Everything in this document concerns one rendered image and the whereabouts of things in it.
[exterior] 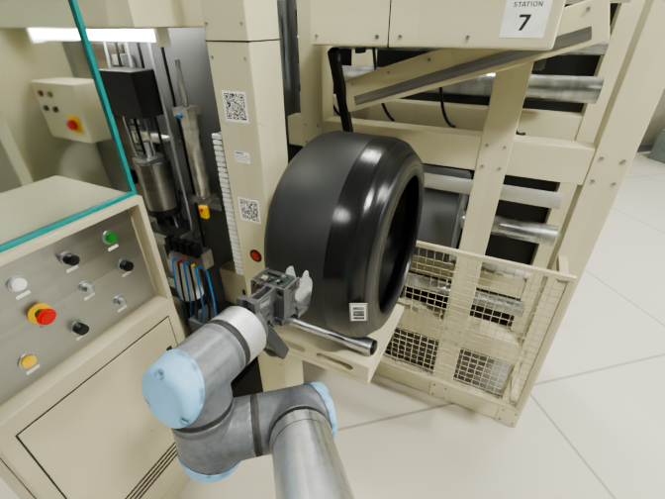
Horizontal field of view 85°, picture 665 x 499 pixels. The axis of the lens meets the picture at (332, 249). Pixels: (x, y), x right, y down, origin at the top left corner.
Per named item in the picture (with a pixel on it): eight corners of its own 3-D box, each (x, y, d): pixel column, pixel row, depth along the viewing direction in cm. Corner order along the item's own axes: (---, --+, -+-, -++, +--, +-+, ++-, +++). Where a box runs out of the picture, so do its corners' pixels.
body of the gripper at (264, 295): (303, 275, 66) (263, 309, 57) (302, 314, 70) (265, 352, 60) (268, 264, 69) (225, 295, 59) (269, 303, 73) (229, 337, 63)
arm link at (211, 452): (259, 477, 55) (249, 417, 50) (178, 497, 53) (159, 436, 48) (256, 427, 63) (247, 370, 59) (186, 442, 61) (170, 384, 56)
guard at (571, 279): (327, 344, 186) (324, 221, 149) (328, 341, 188) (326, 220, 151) (519, 413, 153) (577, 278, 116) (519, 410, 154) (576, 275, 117)
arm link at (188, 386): (143, 420, 50) (126, 362, 46) (209, 362, 60) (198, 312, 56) (195, 446, 46) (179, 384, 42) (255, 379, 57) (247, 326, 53)
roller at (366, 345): (275, 318, 120) (267, 320, 116) (278, 304, 120) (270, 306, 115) (375, 353, 107) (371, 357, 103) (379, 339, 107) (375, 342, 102)
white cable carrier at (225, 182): (236, 273, 127) (211, 134, 102) (244, 265, 131) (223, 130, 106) (245, 276, 125) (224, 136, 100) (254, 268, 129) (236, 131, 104)
